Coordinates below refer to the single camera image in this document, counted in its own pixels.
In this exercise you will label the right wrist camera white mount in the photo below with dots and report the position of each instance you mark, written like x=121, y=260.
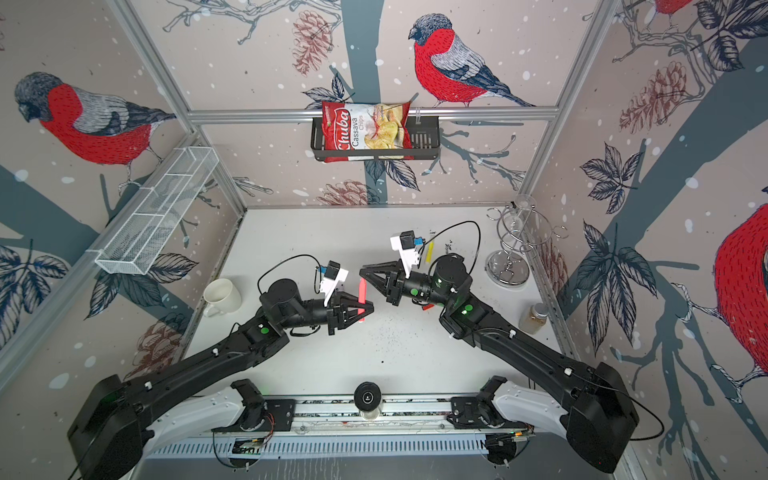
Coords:
x=408, y=246

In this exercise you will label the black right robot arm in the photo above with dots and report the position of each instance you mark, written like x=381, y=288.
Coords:
x=587, y=406

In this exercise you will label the white wire mesh shelf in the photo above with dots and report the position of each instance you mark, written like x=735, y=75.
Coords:
x=140, y=239

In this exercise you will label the red cassava chips bag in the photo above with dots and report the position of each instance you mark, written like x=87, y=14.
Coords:
x=366, y=131

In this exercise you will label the pink highlighter pen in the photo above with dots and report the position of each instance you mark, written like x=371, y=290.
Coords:
x=362, y=300

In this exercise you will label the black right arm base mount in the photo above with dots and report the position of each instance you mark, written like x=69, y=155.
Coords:
x=467, y=412

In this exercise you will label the glass spice jar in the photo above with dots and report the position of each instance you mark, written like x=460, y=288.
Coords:
x=534, y=319

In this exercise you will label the yellow highlighter pen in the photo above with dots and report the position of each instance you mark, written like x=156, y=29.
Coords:
x=429, y=252

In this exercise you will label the chrome spiral glass holder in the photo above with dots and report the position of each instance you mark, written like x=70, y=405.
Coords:
x=523, y=232

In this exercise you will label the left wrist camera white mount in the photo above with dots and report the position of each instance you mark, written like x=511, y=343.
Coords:
x=331, y=276

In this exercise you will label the white ceramic mug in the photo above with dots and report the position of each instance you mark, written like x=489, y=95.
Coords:
x=221, y=297

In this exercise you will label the black wire wall basket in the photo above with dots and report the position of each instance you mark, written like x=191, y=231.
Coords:
x=417, y=139

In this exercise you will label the black round knob on rail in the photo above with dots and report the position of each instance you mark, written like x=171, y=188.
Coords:
x=368, y=400

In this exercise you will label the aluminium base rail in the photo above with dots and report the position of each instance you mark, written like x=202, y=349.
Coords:
x=231, y=411

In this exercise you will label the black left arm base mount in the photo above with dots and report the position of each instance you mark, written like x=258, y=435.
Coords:
x=274, y=415

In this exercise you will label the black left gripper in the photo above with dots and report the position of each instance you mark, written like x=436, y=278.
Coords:
x=338, y=315

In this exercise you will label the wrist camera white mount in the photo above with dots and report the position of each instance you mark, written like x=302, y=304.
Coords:
x=331, y=276
x=408, y=246

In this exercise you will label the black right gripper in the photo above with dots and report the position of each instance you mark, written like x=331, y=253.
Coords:
x=397, y=294

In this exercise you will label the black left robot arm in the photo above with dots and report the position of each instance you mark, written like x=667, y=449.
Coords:
x=118, y=420

